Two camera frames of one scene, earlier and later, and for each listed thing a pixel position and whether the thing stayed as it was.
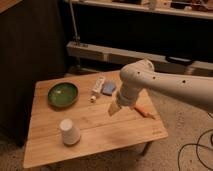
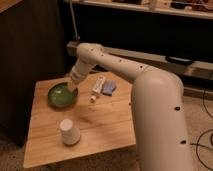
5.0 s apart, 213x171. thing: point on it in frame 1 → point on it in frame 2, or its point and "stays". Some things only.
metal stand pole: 76,37 stays
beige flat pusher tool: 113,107 → 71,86
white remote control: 99,84 stays
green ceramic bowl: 62,94 stays
